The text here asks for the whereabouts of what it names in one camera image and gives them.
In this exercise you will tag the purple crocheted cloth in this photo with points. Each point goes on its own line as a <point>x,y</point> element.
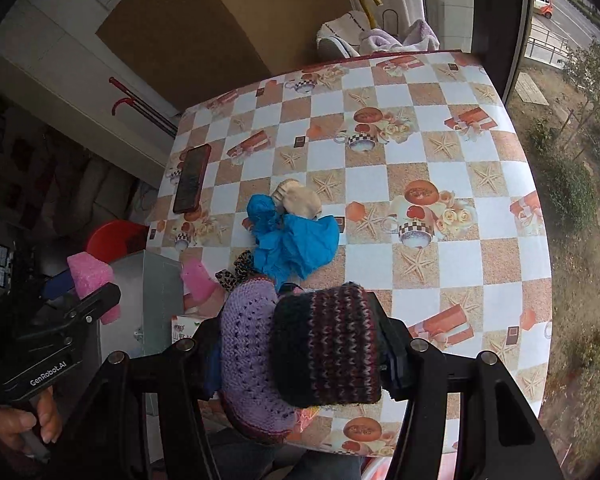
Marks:
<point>247,355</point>

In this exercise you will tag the beige sofa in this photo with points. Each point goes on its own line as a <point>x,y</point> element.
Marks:
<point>85,195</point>

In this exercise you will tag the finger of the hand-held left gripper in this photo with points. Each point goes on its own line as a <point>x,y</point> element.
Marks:
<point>97,302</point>
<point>60,285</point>

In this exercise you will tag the blue nonwoven cloth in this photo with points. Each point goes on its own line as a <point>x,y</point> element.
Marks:
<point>295,242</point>

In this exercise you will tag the red plastic stool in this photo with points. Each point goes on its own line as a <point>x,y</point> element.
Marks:
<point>112,240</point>

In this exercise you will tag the beige sock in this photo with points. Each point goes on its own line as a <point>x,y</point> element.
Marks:
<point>300,200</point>

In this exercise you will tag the pink foam block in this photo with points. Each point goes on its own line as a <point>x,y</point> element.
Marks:
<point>90,275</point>

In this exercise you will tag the lavender towel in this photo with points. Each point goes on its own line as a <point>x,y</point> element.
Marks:
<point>405,37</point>

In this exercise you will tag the orange car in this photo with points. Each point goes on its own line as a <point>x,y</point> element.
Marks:
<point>544,4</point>

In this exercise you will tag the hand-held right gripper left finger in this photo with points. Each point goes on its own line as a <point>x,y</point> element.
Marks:
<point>211,375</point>

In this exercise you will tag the checked printed tablecloth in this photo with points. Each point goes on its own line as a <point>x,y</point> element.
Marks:
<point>430,260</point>

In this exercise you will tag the smartphone in red case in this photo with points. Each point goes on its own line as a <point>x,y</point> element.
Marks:
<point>191,180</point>

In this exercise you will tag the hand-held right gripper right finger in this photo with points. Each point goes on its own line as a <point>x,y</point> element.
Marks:
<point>392,355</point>

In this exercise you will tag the white floral tissue pack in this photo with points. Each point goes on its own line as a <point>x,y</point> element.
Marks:
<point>185,327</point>

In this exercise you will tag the curved pink foam piece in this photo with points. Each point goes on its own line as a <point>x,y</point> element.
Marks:
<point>197,282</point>

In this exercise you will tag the leopard print scrunchie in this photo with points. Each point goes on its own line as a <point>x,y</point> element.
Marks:
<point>237,270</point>

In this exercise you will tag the dark striped knitted hat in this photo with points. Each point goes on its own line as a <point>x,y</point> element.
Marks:
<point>325,345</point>

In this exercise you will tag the grey cardboard box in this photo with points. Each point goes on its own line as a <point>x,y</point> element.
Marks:
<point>140,300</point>

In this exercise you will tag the person's left hand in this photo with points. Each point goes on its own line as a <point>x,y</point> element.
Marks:
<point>50,420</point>

